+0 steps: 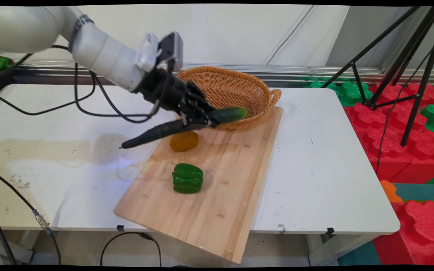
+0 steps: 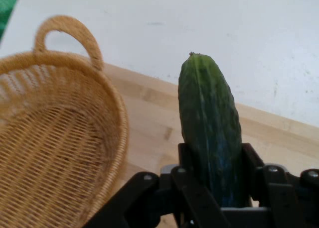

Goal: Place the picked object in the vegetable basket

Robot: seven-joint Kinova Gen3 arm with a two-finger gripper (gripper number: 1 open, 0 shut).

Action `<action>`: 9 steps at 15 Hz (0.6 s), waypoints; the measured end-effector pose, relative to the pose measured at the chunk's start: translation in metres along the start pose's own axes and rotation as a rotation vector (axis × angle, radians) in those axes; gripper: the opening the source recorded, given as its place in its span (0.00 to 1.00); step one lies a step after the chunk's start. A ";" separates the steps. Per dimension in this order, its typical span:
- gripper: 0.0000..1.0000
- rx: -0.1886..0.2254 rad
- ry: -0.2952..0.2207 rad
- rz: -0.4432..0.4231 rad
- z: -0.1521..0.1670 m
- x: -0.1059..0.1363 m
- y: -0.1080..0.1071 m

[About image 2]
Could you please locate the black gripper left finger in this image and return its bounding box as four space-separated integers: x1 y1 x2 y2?
83 142 233 228

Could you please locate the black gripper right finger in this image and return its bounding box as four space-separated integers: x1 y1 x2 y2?
242 142 319 228

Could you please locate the dark green cucumber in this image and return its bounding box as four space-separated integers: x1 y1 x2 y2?
178 51 250 209

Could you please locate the wooden cutting board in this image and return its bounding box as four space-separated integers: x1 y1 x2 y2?
82 62 319 228

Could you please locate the woven wicker basket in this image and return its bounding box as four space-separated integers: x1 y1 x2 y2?
0 15 130 228

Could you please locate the green foam block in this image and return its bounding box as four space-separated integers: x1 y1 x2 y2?
0 0 18 41

